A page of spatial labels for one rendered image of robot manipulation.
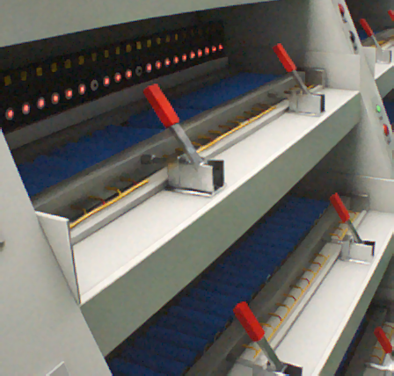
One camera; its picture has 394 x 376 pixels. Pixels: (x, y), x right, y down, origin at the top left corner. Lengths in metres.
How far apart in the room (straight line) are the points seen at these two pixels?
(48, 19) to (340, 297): 0.44
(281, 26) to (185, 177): 0.45
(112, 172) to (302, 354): 0.25
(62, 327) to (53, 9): 0.20
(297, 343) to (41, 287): 0.33
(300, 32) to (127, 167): 0.45
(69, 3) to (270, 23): 0.51
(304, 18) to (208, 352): 0.50
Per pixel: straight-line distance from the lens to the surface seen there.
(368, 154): 0.86
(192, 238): 0.41
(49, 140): 0.54
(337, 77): 0.85
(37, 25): 0.38
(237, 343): 0.55
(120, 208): 0.42
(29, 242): 0.30
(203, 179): 0.45
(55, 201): 0.41
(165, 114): 0.45
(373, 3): 1.54
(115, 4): 0.44
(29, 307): 0.30
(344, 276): 0.70
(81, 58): 0.60
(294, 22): 0.86
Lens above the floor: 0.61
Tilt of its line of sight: 8 degrees down
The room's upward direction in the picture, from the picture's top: 22 degrees counter-clockwise
